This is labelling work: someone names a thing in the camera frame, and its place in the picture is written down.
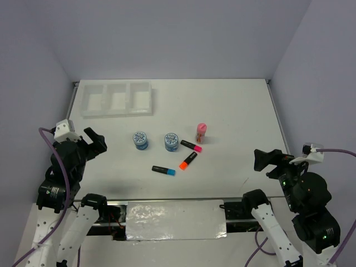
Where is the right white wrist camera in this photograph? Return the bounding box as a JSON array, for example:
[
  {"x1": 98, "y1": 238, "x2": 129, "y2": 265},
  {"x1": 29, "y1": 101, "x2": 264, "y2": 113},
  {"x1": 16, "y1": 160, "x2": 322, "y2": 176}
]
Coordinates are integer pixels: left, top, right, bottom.
[{"x1": 289, "y1": 142, "x2": 324, "y2": 165}]

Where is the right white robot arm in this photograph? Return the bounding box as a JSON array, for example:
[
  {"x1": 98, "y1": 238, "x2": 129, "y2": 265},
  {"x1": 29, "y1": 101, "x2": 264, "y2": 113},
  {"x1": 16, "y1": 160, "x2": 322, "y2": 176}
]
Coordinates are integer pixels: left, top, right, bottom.
[{"x1": 242, "y1": 145, "x2": 340, "y2": 266}]

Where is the clear three-compartment plastic tray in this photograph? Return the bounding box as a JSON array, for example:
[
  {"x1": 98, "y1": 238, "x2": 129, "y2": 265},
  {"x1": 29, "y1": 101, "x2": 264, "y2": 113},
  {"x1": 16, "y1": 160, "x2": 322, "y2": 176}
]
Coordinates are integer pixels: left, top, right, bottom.
[{"x1": 78, "y1": 80, "x2": 152, "y2": 118}]

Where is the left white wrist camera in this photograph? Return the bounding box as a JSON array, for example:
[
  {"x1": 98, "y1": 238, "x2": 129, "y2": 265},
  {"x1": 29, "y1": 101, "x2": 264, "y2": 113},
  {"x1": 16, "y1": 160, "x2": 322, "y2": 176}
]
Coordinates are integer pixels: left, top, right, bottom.
[{"x1": 54, "y1": 119, "x2": 80, "y2": 143}]

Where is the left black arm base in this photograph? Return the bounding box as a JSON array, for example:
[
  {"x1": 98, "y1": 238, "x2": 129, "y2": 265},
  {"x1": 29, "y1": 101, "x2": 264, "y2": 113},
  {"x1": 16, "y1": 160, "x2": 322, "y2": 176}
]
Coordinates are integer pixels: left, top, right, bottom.
[{"x1": 70, "y1": 194, "x2": 126, "y2": 241}]

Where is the orange black highlighter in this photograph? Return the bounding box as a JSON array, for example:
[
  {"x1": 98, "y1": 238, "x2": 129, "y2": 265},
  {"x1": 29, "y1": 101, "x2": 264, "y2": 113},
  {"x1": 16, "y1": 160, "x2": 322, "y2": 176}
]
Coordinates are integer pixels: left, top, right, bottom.
[{"x1": 179, "y1": 152, "x2": 197, "y2": 170}]

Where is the blue black highlighter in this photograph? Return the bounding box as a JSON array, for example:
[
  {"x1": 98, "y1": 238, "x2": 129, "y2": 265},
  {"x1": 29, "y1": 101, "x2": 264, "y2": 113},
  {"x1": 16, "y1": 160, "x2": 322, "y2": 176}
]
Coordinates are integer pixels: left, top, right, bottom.
[{"x1": 151, "y1": 166, "x2": 176, "y2": 176}]

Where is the pink black highlighter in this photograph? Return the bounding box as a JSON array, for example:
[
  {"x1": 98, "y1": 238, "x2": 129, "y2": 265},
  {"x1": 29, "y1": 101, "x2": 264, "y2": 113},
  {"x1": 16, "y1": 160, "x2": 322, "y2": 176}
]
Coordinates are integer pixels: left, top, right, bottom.
[{"x1": 180, "y1": 140, "x2": 202, "y2": 152}]

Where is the blue paint jar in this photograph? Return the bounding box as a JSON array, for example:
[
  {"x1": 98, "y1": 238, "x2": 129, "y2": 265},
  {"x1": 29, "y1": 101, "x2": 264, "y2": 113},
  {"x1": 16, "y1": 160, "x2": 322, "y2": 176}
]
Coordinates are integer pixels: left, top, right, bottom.
[
  {"x1": 133, "y1": 131, "x2": 149, "y2": 150},
  {"x1": 164, "y1": 133, "x2": 179, "y2": 152}
]

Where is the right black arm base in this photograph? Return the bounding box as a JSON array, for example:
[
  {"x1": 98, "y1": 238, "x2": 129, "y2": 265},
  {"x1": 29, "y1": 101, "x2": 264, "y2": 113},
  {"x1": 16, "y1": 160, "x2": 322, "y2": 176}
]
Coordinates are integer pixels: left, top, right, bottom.
[{"x1": 219, "y1": 201, "x2": 260, "y2": 234}]

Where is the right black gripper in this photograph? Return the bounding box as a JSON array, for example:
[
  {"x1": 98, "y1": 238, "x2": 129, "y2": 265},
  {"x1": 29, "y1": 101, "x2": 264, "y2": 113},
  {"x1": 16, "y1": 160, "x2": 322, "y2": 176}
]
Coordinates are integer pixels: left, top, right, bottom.
[{"x1": 253, "y1": 146, "x2": 313, "y2": 209}]

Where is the pink glue bottle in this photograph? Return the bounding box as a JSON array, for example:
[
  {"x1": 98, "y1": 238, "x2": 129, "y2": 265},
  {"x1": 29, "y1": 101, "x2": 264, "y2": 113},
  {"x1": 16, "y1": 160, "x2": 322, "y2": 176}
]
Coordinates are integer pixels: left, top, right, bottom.
[{"x1": 195, "y1": 123, "x2": 207, "y2": 144}]

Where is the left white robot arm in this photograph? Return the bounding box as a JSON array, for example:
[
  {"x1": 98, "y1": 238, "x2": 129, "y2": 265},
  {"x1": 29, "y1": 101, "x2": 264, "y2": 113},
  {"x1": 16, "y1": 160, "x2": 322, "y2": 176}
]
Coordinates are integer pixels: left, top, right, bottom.
[{"x1": 26, "y1": 127, "x2": 109, "y2": 266}]

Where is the silver tape covered plate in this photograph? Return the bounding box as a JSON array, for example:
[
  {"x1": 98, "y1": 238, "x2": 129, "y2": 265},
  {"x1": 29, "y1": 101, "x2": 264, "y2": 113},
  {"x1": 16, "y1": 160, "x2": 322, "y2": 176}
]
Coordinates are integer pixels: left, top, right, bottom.
[{"x1": 125, "y1": 200, "x2": 227, "y2": 241}]

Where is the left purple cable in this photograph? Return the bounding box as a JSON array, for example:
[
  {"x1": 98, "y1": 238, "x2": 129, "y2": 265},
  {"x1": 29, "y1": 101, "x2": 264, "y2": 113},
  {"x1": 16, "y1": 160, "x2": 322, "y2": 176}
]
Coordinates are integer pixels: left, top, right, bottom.
[{"x1": 11, "y1": 127, "x2": 81, "y2": 267}]

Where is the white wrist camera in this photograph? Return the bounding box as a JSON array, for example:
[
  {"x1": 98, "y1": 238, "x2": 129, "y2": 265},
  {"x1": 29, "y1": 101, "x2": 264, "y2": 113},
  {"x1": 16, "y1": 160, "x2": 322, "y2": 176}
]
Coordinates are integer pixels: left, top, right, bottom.
[
  {"x1": 289, "y1": 142, "x2": 324, "y2": 165},
  {"x1": 54, "y1": 119, "x2": 80, "y2": 143}
]

